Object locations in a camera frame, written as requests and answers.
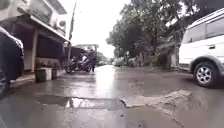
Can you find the distant pale building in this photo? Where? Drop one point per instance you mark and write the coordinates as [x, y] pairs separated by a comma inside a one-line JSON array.
[[87, 48]]

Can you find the row of large trees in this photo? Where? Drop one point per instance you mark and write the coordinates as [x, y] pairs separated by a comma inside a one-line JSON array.
[[150, 30]]

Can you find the wet grey asphalt road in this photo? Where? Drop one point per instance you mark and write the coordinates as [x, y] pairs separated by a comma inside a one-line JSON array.
[[110, 86]]

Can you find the concrete planter box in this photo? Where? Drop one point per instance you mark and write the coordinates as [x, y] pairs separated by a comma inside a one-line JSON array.
[[45, 74]]

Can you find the building with awning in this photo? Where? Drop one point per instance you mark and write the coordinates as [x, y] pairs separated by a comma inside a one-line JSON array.
[[33, 30]]

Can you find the parked motorcycles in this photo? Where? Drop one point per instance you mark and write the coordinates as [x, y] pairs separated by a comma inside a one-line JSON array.
[[77, 64]]

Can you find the white van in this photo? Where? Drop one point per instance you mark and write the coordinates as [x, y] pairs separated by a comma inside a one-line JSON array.
[[203, 46]]

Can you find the person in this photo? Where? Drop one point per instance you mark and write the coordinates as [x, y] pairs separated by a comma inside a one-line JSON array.
[[92, 59]]

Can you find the utility pole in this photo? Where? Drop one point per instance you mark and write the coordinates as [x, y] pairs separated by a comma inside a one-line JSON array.
[[71, 31]]

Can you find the dark vehicle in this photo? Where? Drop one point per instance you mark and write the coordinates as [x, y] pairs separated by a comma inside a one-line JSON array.
[[9, 60]]

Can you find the broken concrete patch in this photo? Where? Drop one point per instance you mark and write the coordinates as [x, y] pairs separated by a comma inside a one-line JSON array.
[[155, 98]]

